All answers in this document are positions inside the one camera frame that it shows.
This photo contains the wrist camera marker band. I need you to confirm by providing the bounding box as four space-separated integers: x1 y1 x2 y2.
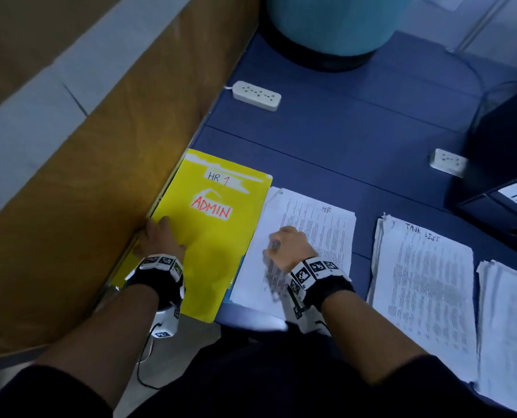
285 256 356 336
125 253 186 340

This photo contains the person's left forearm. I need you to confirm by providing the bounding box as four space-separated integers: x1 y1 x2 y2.
34 282 165 410

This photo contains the yellow paper folder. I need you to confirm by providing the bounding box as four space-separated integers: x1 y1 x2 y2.
112 148 273 324

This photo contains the thin grey cable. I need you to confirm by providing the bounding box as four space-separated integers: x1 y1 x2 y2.
446 48 488 127

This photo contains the thin black cable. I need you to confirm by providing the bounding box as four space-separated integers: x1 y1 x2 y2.
136 323 162 391

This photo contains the printed paper stack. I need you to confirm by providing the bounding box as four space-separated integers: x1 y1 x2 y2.
366 214 479 384
229 186 357 322
473 259 517 418

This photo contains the person's right forearm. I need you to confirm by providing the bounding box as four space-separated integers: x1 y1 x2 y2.
319 289 430 386

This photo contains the blue folder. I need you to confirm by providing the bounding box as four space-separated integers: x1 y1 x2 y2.
224 254 247 303

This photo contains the brown wooden partition panel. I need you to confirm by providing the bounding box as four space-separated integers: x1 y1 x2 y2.
0 0 262 375

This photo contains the person's left hand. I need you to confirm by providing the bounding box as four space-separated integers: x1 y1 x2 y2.
133 216 188 261

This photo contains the light blue cylindrical container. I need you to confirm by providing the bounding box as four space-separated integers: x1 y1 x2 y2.
265 0 418 57

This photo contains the white power strip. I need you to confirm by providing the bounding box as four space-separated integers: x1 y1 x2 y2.
429 148 468 178
232 80 282 112

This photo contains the person's black clothing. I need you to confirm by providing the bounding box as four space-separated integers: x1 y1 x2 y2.
0 330 517 418

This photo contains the dark box file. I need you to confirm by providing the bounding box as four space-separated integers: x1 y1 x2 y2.
462 78 517 206

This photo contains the right wrist camera marker band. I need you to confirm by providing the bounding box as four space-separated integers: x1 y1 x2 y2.
285 256 356 336

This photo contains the black binder with white label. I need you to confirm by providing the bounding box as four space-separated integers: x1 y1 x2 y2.
454 171 517 258

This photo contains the person's right hand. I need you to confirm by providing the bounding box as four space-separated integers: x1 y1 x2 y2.
262 226 319 275

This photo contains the black round container base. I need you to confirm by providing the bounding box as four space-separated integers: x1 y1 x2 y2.
258 19 391 74

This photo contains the left wrist camera marker band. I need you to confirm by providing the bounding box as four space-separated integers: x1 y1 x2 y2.
125 253 186 340

